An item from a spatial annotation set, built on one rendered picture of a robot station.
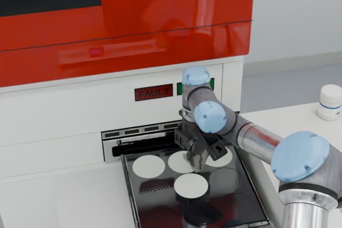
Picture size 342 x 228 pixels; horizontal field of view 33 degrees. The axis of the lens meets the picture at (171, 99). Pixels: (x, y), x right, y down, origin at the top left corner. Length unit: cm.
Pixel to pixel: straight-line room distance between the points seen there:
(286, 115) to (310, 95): 173
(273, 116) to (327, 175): 76
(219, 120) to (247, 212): 33
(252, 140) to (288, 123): 41
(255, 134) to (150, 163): 44
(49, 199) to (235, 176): 64
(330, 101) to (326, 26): 193
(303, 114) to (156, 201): 57
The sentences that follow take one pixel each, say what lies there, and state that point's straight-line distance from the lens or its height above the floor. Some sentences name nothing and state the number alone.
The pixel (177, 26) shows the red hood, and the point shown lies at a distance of 157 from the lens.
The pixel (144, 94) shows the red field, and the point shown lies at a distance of 174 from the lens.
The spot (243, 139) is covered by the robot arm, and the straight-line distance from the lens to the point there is 150.
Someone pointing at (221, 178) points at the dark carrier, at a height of 90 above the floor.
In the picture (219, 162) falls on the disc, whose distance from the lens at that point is 180.
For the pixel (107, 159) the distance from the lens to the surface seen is 187.
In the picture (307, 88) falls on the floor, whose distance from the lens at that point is 368.
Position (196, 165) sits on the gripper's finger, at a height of 95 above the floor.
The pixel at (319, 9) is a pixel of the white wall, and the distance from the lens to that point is 366.
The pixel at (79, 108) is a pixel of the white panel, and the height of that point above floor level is 108.
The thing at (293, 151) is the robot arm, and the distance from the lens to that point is 116.
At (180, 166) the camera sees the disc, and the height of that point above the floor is 90.
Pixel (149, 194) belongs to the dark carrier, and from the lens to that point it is 171.
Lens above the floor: 215
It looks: 38 degrees down
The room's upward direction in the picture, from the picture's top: 1 degrees counter-clockwise
